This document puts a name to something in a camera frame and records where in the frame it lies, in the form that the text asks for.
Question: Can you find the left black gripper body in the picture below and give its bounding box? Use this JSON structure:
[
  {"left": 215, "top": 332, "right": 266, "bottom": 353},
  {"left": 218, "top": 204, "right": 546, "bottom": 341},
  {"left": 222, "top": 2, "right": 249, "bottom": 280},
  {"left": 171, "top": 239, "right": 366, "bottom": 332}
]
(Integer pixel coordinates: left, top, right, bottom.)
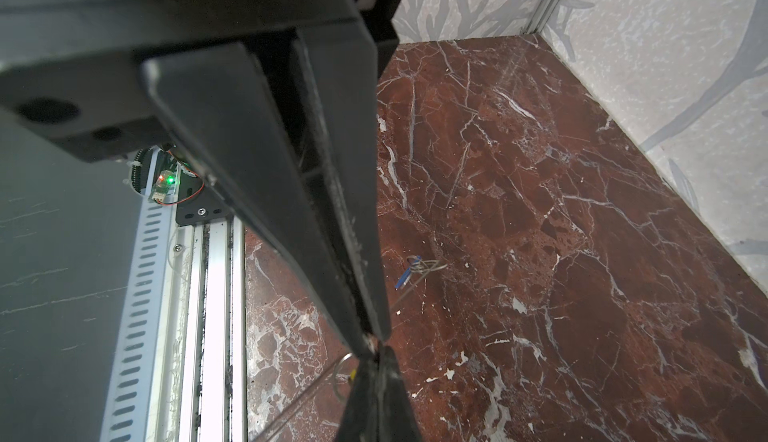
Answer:
[{"left": 1, "top": 0, "right": 402, "bottom": 162}]

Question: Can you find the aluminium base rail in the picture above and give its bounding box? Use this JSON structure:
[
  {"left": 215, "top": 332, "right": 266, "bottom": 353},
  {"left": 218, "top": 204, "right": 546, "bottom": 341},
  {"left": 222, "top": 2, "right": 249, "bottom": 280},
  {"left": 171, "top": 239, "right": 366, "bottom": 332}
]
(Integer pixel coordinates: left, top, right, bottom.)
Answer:
[{"left": 100, "top": 201, "right": 248, "bottom": 441}]

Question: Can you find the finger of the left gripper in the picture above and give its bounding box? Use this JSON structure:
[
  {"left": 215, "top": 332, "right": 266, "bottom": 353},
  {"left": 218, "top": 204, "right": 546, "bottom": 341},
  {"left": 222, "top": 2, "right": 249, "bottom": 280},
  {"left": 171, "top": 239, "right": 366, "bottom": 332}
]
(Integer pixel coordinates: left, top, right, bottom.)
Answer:
[
  {"left": 141, "top": 44, "right": 373, "bottom": 358},
  {"left": 291, "top": 21, "right": 391, "bottom": 341}
]

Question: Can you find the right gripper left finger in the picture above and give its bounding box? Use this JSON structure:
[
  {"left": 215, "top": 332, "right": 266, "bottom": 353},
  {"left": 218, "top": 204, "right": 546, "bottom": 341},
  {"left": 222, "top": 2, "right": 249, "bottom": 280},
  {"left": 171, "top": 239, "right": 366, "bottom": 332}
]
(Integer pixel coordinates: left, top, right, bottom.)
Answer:
[{"left": 335, "top": 354, "right": 380, "bottom": 442}]

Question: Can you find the small circuit board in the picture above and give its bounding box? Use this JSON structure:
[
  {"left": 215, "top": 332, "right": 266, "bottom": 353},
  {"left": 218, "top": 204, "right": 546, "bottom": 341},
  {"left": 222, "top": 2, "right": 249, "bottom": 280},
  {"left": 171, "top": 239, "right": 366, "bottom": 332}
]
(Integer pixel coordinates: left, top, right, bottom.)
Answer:
[{"left": 149, "top": 170, "right": 179, "bottom": 206}]

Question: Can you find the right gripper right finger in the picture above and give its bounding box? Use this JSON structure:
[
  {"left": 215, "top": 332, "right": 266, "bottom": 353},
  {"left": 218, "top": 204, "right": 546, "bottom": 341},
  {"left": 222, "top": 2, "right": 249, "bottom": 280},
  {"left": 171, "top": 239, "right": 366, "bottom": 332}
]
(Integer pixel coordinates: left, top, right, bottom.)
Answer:
[{"left": 379, "top": 346, "right": 423, "bottom": 442}]

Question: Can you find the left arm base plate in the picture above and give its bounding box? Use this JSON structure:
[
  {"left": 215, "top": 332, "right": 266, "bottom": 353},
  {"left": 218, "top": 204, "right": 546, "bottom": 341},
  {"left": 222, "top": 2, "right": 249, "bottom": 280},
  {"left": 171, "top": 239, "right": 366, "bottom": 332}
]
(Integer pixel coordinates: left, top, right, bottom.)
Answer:
[{"left": 175, "top": 172, "right": 233, "bottom": 227}]

